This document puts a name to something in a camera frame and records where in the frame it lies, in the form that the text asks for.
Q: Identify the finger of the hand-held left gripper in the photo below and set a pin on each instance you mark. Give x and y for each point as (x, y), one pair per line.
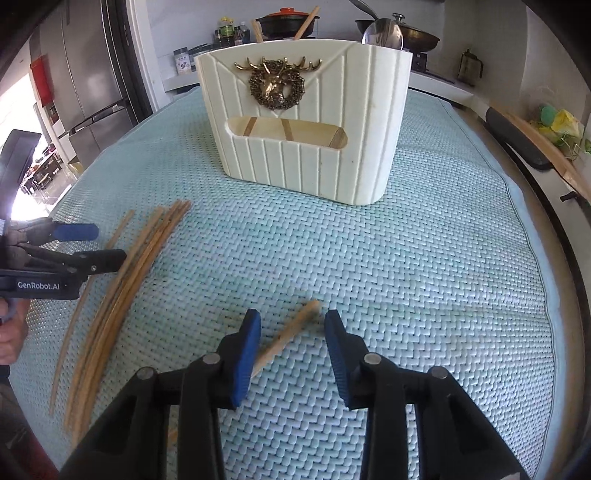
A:
(76, 231)
(101, 262)

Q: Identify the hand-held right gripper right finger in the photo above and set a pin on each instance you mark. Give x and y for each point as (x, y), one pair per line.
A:
(346, 364)

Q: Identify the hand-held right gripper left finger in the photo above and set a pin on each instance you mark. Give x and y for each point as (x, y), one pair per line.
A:
(244, 360)

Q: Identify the slender wooden chopstick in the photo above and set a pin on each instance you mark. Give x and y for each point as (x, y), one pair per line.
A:
(307, 22)
(257, 32)
(288, 330)

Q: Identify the set of wooden chopsticks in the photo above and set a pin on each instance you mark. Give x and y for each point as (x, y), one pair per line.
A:
(108, 318)

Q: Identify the cream ribbed utensil holder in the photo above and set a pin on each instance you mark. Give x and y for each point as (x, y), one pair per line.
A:
(304, 152)

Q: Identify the person's left hand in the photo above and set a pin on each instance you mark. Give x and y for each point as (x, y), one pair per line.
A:
(14, 339)

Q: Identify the wooden dining table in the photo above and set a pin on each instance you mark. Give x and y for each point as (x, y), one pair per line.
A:
(41, 177)

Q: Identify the yellow cardboard box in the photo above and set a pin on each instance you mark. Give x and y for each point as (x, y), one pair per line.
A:
(76, 167)

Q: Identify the teal woven table mat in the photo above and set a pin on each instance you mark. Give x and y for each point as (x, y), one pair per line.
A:
(392, 277)

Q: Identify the grey refrigerator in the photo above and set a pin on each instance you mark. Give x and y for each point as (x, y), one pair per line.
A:
(83, 69)

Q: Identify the white label spice jar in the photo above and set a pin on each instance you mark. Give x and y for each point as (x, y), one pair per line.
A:
(182, 61)

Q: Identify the dark spice jar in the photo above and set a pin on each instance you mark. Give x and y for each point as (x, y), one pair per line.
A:
(210, 48)
(198, 50)

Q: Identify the yellow cap oil bottle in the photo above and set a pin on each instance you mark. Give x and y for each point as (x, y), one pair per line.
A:
(226, 32)

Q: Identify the dark sauce bottle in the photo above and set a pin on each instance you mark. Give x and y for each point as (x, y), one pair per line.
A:
(242, 36)

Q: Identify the black pot with red lid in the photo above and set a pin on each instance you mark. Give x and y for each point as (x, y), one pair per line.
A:
(281, 21)

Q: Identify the black gas stove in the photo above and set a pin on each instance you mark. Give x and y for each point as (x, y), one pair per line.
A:
(431, 74)

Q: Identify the dark glass pitcher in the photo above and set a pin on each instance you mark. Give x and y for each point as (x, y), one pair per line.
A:
(470, 67)

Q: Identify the dark wok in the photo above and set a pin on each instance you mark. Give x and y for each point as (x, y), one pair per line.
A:
(422, 39)

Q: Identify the glass wok lid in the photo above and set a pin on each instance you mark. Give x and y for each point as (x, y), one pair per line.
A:
(399, 19)

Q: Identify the red wall box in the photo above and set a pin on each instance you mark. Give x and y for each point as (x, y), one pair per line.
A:
(41, 81)

